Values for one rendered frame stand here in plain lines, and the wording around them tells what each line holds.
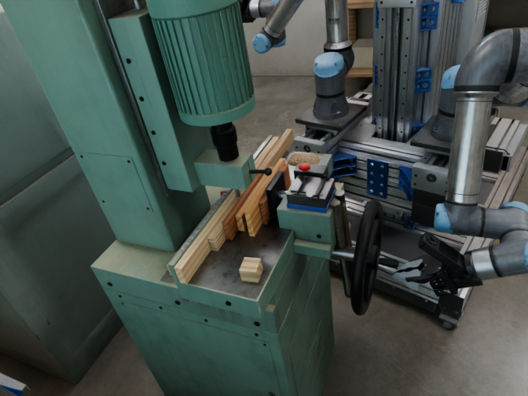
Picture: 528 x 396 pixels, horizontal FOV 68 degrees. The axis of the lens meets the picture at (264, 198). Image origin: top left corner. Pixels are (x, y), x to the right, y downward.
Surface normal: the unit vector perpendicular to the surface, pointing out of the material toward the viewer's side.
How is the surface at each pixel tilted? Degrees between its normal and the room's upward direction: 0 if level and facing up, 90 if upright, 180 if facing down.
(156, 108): 90
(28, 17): 90
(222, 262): 0
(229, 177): 90
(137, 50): 90
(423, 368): 0
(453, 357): 0
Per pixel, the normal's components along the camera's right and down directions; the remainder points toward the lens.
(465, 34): -0.61, 0.54
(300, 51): -0.38, 0.59
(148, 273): -0.15, -0.80
